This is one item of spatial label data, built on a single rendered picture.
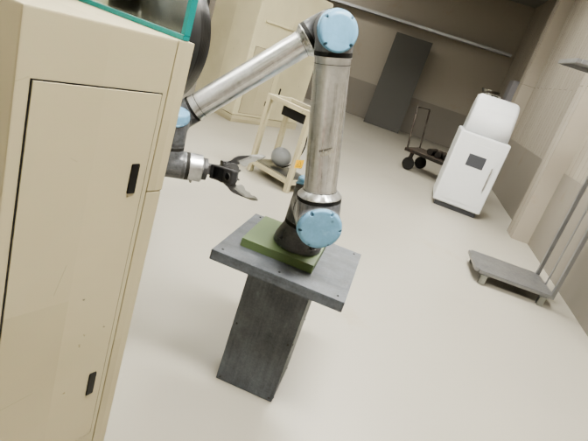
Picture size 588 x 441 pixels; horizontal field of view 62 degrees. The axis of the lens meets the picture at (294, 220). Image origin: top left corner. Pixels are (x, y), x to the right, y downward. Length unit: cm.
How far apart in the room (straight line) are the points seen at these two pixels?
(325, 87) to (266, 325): 94
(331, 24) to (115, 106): 67
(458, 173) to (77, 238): 558
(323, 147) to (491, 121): 503
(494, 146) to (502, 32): 736
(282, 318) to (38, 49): 129
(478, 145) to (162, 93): 543
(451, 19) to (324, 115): 1197
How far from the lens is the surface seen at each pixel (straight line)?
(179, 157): 159
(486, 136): 643
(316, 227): 160
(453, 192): 644
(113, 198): 121
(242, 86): 165
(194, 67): 211
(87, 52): 106
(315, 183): 159
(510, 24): 1355
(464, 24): 1344
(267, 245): 183
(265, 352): 201
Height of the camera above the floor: 135
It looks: 19 degrees down
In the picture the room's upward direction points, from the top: 18 degrees clockwise
